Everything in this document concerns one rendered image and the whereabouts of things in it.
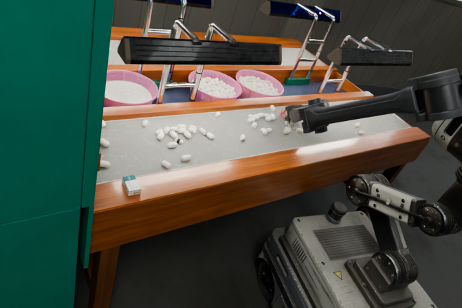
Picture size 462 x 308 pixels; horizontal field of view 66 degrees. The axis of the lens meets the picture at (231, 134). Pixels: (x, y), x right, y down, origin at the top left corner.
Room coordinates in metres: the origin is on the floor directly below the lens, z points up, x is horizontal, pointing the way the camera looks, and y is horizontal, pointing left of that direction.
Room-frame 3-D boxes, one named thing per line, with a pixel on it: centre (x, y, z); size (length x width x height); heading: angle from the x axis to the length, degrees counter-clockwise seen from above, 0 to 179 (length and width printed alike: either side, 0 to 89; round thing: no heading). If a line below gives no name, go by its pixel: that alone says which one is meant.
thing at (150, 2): (1.51, 0.48, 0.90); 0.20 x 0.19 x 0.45; 133
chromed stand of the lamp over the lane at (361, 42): (1.87, -0.50, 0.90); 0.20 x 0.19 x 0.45; 133
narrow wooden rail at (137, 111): (1.53, -0.08, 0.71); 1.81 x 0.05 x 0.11; 133
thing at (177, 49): (1.15, 0.16, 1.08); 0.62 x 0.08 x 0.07; 133
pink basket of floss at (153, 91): (1.24, 0.48, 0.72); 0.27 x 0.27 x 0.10
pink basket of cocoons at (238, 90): (1.54, 0.15, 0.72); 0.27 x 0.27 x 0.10
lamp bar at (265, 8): (2.22, -0.17, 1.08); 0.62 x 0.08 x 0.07; 133
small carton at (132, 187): (0.73, 0.22, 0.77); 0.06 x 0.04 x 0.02; 43
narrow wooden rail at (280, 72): (1.77, 0.14, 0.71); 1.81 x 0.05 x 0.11; 133
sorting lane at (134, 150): (1.41, -0.20, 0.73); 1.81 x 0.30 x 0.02; 133
